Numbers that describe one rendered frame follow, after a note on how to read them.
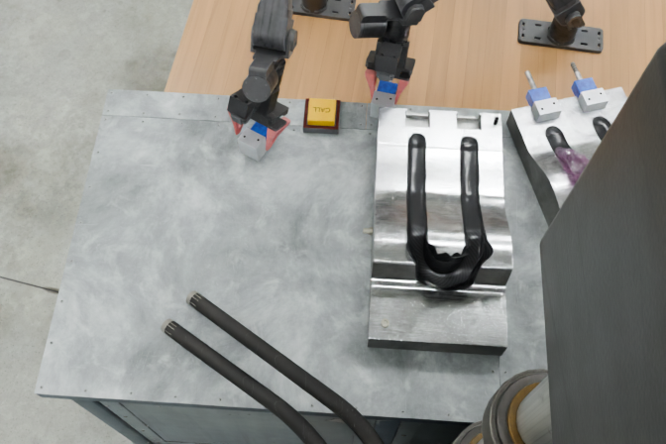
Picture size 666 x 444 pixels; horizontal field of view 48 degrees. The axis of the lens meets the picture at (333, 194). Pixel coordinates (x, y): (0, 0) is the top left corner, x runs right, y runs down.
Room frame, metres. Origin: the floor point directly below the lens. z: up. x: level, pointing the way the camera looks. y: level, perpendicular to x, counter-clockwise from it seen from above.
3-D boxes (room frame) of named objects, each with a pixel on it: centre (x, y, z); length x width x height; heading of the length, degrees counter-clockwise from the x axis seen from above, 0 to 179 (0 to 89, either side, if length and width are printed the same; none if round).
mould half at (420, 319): (0.65, -0.21, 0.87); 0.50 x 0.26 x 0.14; 176
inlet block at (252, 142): (0.89, 0.15, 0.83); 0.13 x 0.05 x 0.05; 149
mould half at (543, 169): (0.71, -0.57, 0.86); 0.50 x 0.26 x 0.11; 13
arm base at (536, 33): (1.17, -0.55, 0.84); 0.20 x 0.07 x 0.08; 81
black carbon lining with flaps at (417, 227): (0.66, -0.22, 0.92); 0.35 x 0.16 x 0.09; 176
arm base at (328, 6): (1.26, 0.05, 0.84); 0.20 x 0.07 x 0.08; 81
